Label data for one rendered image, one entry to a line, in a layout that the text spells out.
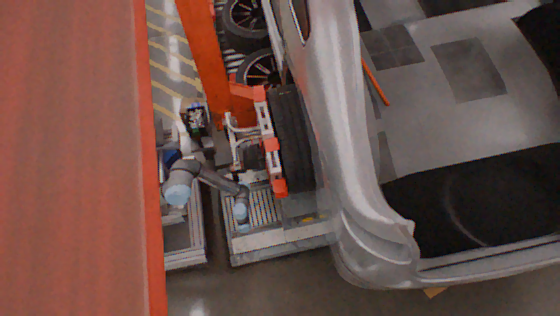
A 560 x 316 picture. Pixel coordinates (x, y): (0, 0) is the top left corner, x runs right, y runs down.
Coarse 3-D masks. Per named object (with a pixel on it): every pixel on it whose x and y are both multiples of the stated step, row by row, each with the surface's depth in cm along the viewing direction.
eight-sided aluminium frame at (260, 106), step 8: (256, 104) 258; (264, 104) 258; (264, 112) 286; (264, 136) 247; (272, 136) 247; (272, 160) 299; (272, 168) 251; (280, 168) 252; (272, 176) 255; (280, 176) 257
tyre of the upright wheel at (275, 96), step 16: (272, 96) 255; (288, 96) 253; (272, 112) 250; (288, 112) 246; (288, 128) 244; (304, 128) 244; (288, 144) 244; (304, 144) 244; (288, 160) 245; (304, 160) 246; (288, 176) 251; (304, 176) 253; (288, 192) 270
